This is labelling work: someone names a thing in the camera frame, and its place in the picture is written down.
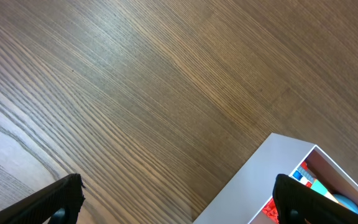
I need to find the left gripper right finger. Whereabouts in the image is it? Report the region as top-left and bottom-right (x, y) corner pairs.
(272, 174), (358, 224)

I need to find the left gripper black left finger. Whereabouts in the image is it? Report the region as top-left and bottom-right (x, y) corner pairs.
(0, 174), (85, 224)

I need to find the colourful puzzle cube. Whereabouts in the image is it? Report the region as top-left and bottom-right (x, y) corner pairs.
(311, 179), (339, 203)

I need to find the yellow duck toy blue hat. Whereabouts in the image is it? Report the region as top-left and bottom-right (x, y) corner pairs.
(333, 194), (358, 214)

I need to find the white box pink inside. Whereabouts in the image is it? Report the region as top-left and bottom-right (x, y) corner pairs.
(195, 133), (358, 223)

